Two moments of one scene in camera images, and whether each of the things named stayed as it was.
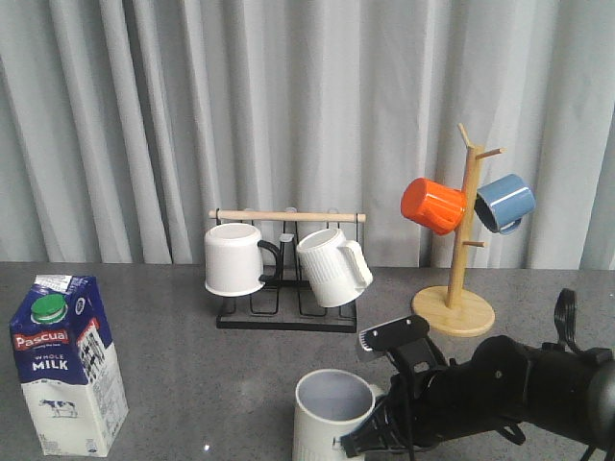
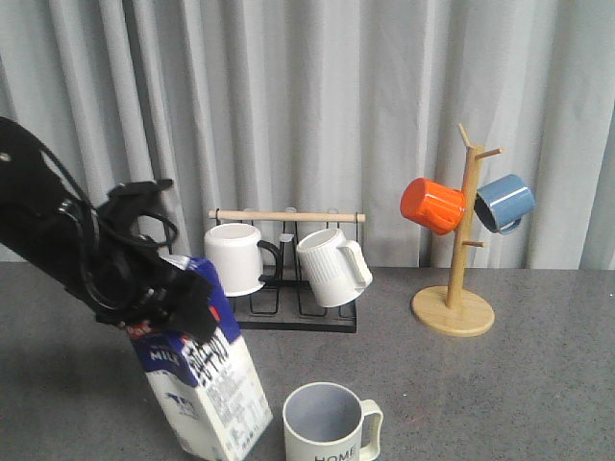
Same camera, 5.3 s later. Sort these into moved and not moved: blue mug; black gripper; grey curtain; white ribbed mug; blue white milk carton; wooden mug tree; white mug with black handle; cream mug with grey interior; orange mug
Moved: black gripper; blue white milk carton; cream mug with grey interior
Not moved: orange mug; blue mug; wooden mug tree; white ribbed mug; grey curtain; white mug with black handle
